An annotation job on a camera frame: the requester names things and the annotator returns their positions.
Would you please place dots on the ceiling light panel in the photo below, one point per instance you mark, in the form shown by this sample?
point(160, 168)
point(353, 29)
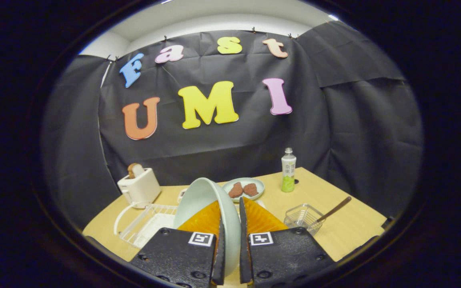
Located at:
point(333, 17)

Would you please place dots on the white toaster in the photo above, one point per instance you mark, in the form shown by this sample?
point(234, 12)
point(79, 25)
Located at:
point(140, 190)

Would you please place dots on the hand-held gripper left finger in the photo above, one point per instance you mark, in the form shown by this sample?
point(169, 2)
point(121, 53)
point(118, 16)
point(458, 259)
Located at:
point(174, 256)

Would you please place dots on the green label drink bottle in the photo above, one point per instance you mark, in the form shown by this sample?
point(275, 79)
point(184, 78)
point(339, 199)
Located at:
point(288, 172)

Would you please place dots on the white dish rack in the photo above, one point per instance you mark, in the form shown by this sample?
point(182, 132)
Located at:
point(150, 226)

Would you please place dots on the pale green plate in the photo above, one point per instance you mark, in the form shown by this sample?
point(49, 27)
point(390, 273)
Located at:
point(202, 194)

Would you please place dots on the brown meat piece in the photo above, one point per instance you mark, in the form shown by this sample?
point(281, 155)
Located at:
point(235, 190)
point(250, 189)

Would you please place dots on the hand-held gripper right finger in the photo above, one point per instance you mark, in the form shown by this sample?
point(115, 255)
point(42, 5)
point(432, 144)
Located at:
point(286, 256)

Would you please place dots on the small green plate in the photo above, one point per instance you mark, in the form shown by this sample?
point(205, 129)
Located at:
point(260, 188)

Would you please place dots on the black backdrop cloth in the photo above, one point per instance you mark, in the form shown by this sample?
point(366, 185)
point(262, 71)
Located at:
point(354, 140)

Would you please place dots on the bread slice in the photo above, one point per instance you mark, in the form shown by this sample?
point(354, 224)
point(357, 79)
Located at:
point(135, 170)

